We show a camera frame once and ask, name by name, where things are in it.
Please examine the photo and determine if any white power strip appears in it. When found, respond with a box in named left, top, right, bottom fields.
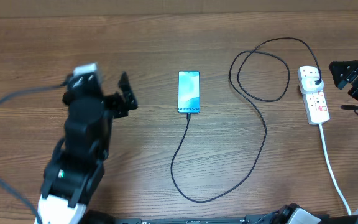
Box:
left=297, top=65, right=331, bottom=126

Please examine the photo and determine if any white USB wall charger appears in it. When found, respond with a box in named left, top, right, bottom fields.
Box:
left=300, top=78, right=324, bottom=94

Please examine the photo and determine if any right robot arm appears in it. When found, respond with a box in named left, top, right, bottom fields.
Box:
left=257, top=60, right=358, bottom=223

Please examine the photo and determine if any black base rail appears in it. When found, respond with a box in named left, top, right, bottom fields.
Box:
left=79, top=209, right=327, bottom=224

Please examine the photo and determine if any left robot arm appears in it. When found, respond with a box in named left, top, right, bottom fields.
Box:
left=35, top=72, right=138, bottom=223

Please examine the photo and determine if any blue-screen smartphone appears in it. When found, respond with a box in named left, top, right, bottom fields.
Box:
left=178, top=71, right=201, bottom=114

